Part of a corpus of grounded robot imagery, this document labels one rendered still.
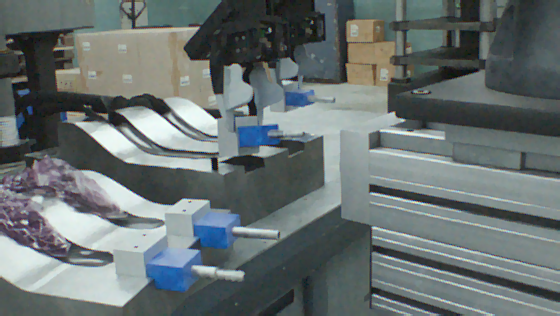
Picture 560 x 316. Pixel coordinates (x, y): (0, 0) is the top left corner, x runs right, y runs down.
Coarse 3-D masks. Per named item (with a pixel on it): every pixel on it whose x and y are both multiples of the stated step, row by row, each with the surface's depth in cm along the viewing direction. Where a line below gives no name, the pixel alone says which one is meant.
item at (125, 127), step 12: (120, 96) 109; (132, 96) 109; (144, 96) 113; (84, 108) 101; (108, 108) 104; (120, 108) 109; (156, 108) 112; (168, 108) 111; (108, 120) 106; (120, 120) 103; (168, 120) 108; (180, 120) 109; (120, 132) 98; (132, 132) 100; (192, 132) 107; (144, 144) 99; (156, 144) 99; (180, 156) 91; (192, 156) 93; (204, 156) 92
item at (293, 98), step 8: (288, 88) 113; (296, 88) 115; (288, 96) 112; (296, 96) 111; (304, 96) 111; (312, 96) 111; (320, 96) 110; (328, 96) 109; (280, 104) 113; (288, 104) 112; (296, 104) 111; (304, 104) 111
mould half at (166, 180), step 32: (64, 128) 99; (96, 128) 97; (160, 128) 104; (32, 160) 107; (64, 160) 101; (96, 160) 96; (128, 160) 92; (160, 160) 90; (192, 160) 89; (288, 160) 92; (320, 160) 100; (160, 192) 88; (192, 192) 84; (224, 192) 80; (256, 192) 86; (288, 192) 93
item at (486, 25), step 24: (456, 0) 569; (480, 0) 441; (408, 24) 478; (432, 24) 465; (456, 24) 453; (480, 24) 441; (456, 48) 558; (480, 48) 449; (432, 72) 558; (456, 72) 505
